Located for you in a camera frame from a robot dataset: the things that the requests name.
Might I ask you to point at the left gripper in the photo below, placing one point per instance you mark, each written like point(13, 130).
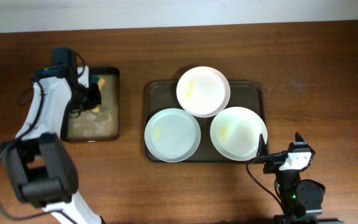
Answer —
point(97, 98)

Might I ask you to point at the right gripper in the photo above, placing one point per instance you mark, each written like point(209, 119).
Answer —
point(272, 166)

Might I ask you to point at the green yellow sponge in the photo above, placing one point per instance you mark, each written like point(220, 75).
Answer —
point(101, 82)

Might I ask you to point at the pale blue plate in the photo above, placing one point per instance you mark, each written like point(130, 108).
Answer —
point(172, 135)

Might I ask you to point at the white top plate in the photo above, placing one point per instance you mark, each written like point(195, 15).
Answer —
point(203, 91)

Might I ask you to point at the white plate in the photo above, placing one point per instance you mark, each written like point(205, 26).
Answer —
point(203, 91)
point(236, 133)

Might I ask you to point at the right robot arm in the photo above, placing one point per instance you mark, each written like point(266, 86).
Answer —
point(299, 199)

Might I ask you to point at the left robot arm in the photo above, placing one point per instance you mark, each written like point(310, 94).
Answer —
point(40, 169)

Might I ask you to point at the dark brown serving tray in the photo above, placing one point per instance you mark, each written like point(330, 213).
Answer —
point(161, 94)

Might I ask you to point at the black soapy water tub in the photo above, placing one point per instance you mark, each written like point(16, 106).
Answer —
point(104, 126)

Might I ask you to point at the white right plate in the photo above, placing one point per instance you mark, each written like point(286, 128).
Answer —
point(236, 133)

